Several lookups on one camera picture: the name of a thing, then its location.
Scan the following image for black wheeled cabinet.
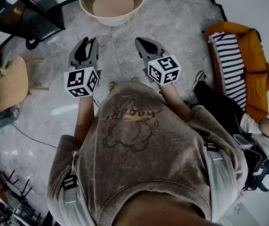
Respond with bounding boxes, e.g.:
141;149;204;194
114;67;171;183
0;0;66;51

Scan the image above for small flower decoration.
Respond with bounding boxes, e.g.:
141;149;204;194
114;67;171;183
0;60;13;80

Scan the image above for small wooden side table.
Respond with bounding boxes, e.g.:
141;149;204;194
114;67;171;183
0;55;49;114

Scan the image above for person's right forearm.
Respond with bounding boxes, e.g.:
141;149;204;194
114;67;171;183
159;81;192;122

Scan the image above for grey right shoulder strap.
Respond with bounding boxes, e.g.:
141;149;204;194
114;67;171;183
204;142;240;222

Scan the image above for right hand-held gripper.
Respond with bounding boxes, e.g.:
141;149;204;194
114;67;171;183
134;37;182;87

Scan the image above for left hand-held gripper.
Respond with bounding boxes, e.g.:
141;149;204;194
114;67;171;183
64;37;100;99

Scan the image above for person's brown printed T-shirt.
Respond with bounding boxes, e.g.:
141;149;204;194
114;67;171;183
47;80;249;226

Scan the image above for black floor cable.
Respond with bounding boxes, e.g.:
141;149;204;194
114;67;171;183
11;123;57;149

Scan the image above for black-white striped blanket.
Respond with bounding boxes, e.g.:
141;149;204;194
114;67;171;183
208;31;247;112

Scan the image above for grey shoulder strap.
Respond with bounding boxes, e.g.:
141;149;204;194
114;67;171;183
204;142;240;222
58;149;90;226

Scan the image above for grey left shoulder strap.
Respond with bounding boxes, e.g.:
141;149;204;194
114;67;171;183
58;149;90;226

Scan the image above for orange sofa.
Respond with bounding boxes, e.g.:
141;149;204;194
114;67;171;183
204;21;269;124

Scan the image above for round cream glass-top table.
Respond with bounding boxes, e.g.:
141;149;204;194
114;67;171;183
79;0;147;27

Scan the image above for person's left forearm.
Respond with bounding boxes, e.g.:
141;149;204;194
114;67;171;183
73;95;95;146

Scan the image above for black metal chairs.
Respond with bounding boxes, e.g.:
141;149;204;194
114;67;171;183
0;169;44;226

